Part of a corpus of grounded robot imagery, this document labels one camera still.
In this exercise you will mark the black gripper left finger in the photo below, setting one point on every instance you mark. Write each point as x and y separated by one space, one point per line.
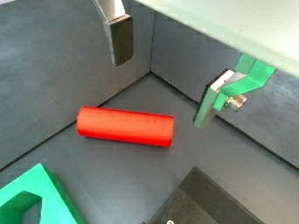
118 29

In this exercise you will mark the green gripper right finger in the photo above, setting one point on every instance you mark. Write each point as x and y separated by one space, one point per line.
224 92

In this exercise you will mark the red cylinder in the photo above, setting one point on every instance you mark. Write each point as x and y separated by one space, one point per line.
125 126

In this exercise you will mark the green shape sorter block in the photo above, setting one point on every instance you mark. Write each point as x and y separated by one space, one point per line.
37 186

